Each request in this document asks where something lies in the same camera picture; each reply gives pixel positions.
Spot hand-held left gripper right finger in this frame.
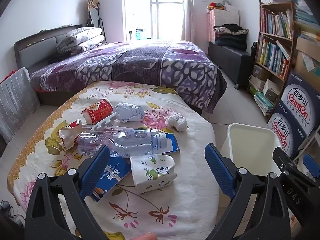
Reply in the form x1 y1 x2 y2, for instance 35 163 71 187
204 143 292 240

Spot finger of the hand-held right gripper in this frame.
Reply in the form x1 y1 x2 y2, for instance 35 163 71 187
302 154 320 178
272 147 320 189

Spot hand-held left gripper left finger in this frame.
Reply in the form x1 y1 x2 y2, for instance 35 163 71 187
24 144 111 240

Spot white plastic bin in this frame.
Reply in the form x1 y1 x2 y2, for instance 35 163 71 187
219 123 283 179

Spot torn red snack wrapper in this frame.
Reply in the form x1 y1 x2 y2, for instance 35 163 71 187
59 119 88 150

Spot white tissue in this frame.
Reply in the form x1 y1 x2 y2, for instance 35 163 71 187
165 113 188 132

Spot person's left hand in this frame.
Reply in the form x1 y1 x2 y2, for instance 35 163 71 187
136 232 157 240

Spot blue biscuit box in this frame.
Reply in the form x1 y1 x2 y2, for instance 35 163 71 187
91 133 180 203

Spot white metal rack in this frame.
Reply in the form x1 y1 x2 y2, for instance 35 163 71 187
292 126 320 165

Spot blue printed carton box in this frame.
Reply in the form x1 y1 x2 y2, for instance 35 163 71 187
267 105 313 158
275 70 320 137

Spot clear plastic bottle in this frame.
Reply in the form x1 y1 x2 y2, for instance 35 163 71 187
77 128 168 158

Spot white toothed plastic piece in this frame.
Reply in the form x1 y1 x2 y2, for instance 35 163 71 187
81 112 119 132

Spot floral tablecloth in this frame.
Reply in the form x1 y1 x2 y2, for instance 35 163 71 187
7 80 220 240

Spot green print paper cup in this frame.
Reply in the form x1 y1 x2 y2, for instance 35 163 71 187
130 154 177 194

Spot floor stack of books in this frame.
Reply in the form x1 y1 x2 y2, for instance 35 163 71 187
249 76 275 115

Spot red paper noodle cup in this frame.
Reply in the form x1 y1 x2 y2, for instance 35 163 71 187
80 99 114 125

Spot grey crumpled paper ball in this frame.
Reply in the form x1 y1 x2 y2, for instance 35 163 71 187
114 102 145 123

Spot grey checked cushion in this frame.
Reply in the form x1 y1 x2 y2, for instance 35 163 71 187
0 67 42 145

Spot row of books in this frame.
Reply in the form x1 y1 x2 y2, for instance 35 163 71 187
257 35 290 78
260 7 293 39

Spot brown cardboard box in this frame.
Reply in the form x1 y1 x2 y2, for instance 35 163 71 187
295 37 320 82

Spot black bench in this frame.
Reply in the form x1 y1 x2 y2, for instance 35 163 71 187
208 41 253 88

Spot red cloth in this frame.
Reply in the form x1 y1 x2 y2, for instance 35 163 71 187
0 71 16 83

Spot pile of folded clothes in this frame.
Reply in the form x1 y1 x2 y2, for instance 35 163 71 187
213 24 249 50

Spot stacked pillows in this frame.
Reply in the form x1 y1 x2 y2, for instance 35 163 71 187
56 27 105 54

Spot tall pile of booklets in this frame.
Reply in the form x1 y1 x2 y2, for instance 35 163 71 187
294 0 320 40

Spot dark bed headboard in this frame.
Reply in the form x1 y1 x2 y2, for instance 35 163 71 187
14 24 84 70

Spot green plastic basket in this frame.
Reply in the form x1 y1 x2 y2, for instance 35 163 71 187
135 27 147 40

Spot black coat rack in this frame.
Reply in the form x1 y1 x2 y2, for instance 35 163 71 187
86 0 107 43

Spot pink fabric cabinet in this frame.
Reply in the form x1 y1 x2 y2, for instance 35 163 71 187
206 6 240 43

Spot wooden bookshelf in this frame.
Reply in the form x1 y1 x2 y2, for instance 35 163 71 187
247 0 297 117

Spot white curtain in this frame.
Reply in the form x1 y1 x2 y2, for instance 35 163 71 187
181 0 195 42

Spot plaid scarf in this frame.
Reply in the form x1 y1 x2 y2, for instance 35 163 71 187
87 0 101 12

